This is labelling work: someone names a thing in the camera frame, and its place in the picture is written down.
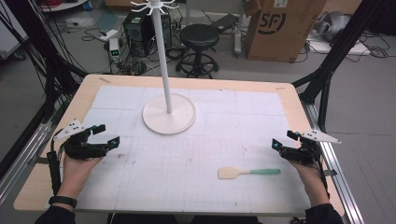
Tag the grey bag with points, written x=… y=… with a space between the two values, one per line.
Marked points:
x=334 y=25

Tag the white hook stand rack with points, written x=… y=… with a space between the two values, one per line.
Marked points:
x=169 y=116

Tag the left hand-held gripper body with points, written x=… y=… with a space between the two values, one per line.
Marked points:
x=81 y=149

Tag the large cardboard box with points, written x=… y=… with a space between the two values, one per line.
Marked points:
x=280 y=34

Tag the person's right hand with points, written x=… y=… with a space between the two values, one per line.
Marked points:
x=311 y=177

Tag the black metal frame stand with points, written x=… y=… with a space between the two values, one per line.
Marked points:
x=336 y=53
x=46 y=62

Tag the white device with green display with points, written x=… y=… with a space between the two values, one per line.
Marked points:
x=114 y=49

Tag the black round stool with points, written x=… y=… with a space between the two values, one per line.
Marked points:
x=199 y=37

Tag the person's left hand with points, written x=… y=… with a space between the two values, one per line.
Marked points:
x=74 y=174

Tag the white power strip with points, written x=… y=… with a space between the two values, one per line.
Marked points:
x=108 y=34

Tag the white metal post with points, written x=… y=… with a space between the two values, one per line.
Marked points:
x=238 y=28

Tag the black computer tower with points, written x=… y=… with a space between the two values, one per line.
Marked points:
x=140 y=34

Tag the white grid mat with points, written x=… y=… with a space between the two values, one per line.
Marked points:
x=186 y=161

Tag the aluminium rail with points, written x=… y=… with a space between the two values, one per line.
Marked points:
x=337 y=174
x=25 y=155

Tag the black wristband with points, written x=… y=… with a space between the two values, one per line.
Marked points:
x=63 y=201

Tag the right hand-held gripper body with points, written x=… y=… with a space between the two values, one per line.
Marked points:
x=303 y=154

